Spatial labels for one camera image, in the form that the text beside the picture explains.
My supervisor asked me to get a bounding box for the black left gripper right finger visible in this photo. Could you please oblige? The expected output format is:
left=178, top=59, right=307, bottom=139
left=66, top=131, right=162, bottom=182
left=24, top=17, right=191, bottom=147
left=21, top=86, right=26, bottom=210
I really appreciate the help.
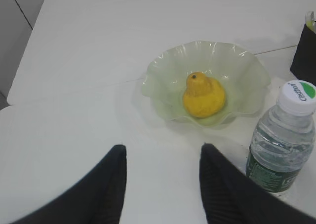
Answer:
left=199, top=143, right=316, bottom=224

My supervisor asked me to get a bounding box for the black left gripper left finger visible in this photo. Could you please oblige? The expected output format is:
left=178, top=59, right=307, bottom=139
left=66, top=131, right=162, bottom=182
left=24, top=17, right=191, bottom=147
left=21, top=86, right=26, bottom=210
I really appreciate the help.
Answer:
left=16, top=145, right=127, bottom=224

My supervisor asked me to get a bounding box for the clear water bottle green label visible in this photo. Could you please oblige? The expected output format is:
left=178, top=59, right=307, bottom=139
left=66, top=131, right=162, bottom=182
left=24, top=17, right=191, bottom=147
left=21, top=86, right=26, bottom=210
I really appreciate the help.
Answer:
left=246, top=80, right=316, bottom=193

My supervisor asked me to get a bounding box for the yellow pear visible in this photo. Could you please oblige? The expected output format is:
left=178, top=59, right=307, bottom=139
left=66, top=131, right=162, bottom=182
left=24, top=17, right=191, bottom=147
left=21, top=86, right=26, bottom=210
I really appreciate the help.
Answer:
left=182, top=72, right=226, bottom=118

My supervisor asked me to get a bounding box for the yellow utility knife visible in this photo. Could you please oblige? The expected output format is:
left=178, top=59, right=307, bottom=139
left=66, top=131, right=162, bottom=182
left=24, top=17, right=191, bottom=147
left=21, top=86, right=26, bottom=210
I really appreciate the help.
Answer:
left=305, top=11, right=316, bottom=33

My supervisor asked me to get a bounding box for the pale green wavy plate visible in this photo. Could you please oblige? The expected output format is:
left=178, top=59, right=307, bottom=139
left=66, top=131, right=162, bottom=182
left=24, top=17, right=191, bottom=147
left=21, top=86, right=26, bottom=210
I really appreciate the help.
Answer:
left=141, top=40, right=271, bottom=127

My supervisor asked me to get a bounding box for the black square pen holder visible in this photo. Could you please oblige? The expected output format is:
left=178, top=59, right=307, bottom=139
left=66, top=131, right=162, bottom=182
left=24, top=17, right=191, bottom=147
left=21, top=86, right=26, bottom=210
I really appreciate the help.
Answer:
left=290, top=24, right=316, bottom=85

